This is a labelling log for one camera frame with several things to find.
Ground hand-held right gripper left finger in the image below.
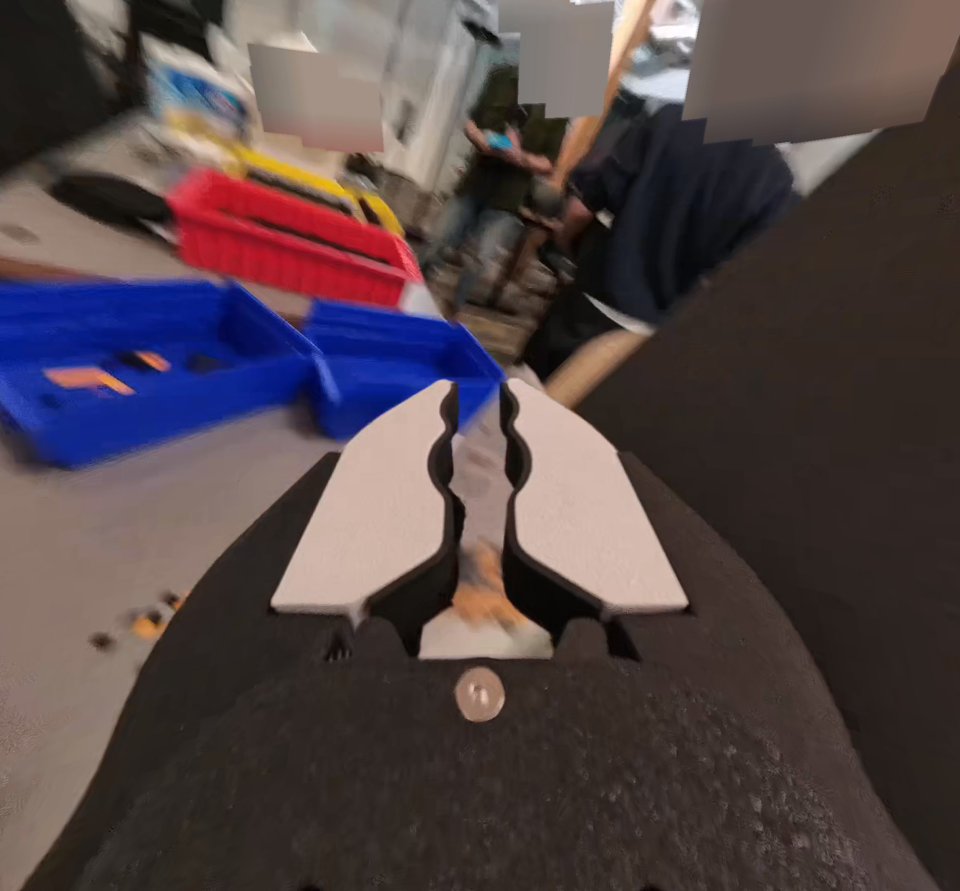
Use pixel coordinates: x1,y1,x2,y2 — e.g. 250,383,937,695
269,379,463,657

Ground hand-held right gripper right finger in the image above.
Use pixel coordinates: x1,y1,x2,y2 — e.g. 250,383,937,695
498,378,691,658

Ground pile of orange black lego pieces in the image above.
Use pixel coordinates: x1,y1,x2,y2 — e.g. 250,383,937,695
88,589,190,652

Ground loose orange black lego parts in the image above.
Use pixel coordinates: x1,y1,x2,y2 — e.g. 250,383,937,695
41,345,228,402

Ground blue plastic bin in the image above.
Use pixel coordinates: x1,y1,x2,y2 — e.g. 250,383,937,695
0,274,325,471
302,297,505,444

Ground red plastic bin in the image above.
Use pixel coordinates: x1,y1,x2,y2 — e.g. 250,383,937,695
165,165,423,309

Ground yellow plastic bin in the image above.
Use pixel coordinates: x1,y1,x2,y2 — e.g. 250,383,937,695
223,143,408,238

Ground black zip pouch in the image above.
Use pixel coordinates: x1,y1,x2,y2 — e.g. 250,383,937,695
47,172,175,230

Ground wooden pillar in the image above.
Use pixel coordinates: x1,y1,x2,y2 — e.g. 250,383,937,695
553,0,663,189

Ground white wipes canister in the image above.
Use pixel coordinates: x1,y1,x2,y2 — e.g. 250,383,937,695
146,53,254,141

